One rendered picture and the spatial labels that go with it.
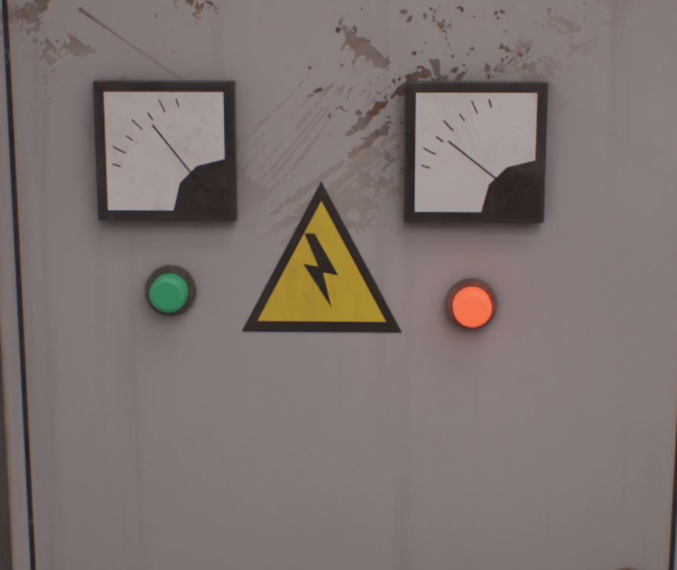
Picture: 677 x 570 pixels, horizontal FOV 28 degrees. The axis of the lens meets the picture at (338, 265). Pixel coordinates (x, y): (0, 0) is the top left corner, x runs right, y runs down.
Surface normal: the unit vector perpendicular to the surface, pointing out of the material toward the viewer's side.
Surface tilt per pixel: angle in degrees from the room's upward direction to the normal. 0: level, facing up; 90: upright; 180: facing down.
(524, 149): 90
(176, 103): 90
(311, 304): 90
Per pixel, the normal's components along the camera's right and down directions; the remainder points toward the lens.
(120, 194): -0.03, 0.21
